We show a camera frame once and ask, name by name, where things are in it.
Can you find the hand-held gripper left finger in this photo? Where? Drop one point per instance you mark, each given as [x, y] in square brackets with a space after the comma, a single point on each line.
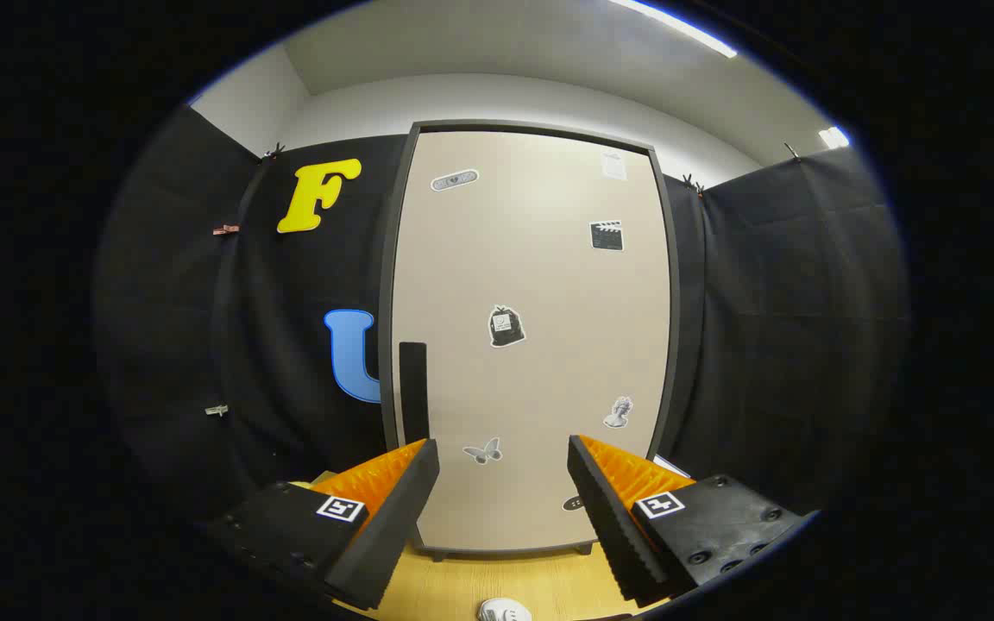
[393, 526]

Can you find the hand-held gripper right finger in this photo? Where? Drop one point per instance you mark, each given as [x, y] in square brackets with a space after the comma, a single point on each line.
[613, 526]

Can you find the white canvas shoe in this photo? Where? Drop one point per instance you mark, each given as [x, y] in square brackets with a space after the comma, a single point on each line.
[504, 611]

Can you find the grey shoe cabinet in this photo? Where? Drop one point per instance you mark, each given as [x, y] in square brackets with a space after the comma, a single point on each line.
[386, 362]

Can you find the silver cloth clip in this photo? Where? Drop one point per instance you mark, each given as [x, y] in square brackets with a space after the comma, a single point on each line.
[217, 410]

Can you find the black backdrop cloth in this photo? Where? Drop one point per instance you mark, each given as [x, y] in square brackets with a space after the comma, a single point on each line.
[790, 328]

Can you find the black binder clip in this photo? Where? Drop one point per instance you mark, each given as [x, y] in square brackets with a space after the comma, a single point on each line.
[692, 184]
[792, 153]
[273, 153]

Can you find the small ceiling light panel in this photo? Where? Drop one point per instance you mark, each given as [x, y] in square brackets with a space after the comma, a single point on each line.
[833, 137]

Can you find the long ceiling light strip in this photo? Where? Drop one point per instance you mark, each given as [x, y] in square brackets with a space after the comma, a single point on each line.
[678, 26]

